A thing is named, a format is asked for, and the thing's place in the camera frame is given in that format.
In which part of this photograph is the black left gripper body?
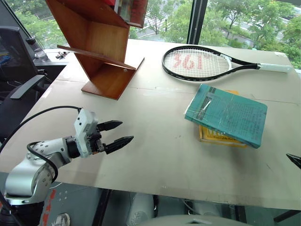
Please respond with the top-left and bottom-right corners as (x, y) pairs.
(86, 123), (107, 155)

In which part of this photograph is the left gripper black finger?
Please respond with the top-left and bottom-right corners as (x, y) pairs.
(104, 135), (135, 155)
(97, 120), (124, 133)

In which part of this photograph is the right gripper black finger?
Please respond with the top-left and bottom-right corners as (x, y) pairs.
(285, 153), (301, 170)

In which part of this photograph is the teal book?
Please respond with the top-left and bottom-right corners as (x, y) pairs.
(184, 83), (268, 149)

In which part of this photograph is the yellow book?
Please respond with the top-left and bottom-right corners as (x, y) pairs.
(198, 89), (248, 149)

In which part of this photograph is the wooden zigzag shelf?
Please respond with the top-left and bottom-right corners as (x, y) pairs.
(45, 0), (149, 101)

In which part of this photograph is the black table leg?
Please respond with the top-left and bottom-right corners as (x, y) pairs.
(92, 188), (112, 226)

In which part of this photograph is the black side desk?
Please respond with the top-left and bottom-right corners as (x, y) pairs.
(32, 48), (74, 83)

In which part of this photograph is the white sneaker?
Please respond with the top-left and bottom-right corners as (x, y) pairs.
(54, 212), (71, 226)

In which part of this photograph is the small black tangled desk item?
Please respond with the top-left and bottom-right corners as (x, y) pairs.
(55, 50), (71, 60)

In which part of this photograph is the small grey desk gadget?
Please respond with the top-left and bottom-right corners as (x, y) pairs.
(34, 48), (48, 60)

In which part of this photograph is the grey rounded shape under table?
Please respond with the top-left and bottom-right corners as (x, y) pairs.
(126, 192), (251, 226)

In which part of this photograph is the black office chair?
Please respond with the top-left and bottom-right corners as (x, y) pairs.
(0, 26), (54, 143)

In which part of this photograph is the black and white tennis racket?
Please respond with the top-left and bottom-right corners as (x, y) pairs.
(161, 45), (291, 83)

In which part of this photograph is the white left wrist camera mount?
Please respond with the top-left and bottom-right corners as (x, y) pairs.
(73, 108), (99, 159)

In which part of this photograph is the black slanted window frame bar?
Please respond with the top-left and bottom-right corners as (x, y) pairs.
(4, 0), (46, 50)

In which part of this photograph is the black vertical window frame post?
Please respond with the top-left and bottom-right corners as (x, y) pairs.
(186, 0), (208, 46)

